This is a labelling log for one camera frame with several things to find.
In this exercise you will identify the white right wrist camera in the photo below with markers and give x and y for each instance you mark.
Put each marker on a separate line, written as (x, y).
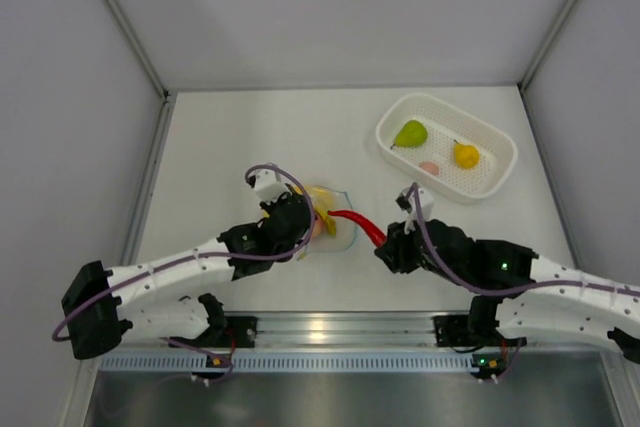
(417, 203)

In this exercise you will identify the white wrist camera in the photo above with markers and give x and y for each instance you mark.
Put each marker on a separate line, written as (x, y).
(266, 183)
(417, 203)

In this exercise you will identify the yellow fake banana bunch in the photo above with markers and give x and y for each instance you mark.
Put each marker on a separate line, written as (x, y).
(323, 201)

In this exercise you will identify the aluminium frame post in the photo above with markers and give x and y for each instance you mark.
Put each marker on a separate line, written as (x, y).
(131, 38)
(558, 24)

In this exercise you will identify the red fake chili pepper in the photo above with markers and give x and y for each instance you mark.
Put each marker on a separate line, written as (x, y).
(374, 233)

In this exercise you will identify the white perforated plastic basket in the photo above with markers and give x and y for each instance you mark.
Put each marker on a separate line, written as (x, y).
(445, 124)

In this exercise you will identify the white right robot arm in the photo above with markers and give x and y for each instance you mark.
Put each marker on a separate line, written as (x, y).
(518, 294)

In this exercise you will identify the small pink fake fruit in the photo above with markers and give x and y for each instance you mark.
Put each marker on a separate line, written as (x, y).
(430, 168)

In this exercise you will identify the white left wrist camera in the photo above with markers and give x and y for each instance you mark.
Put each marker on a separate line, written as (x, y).
(266, 183)

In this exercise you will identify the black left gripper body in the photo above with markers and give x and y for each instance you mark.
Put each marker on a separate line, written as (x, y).
(268, 207)

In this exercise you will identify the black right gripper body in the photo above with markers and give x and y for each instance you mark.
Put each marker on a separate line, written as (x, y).
(407, 256)

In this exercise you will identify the pink fake peach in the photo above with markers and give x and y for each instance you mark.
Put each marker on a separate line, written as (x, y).
(318, 228)

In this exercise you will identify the green fake pear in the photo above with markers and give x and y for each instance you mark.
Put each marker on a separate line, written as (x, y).
(413, 134)

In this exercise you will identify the right aluminium frame post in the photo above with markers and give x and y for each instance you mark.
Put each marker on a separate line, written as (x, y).
(558, 24)

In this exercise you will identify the yellow fake pear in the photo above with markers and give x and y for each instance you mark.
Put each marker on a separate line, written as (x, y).
(466, 156)

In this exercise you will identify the aluminium mounting rail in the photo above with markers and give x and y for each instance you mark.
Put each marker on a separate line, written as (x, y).
(297, 330)

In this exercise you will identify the clear zip top bag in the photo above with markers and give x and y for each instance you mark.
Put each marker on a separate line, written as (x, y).
(345, 236)

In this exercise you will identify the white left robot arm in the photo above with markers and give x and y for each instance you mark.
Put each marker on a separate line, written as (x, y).
(172, 299)

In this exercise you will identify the white slotted cable duct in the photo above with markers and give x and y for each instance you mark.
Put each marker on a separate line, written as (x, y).
(294, 362)

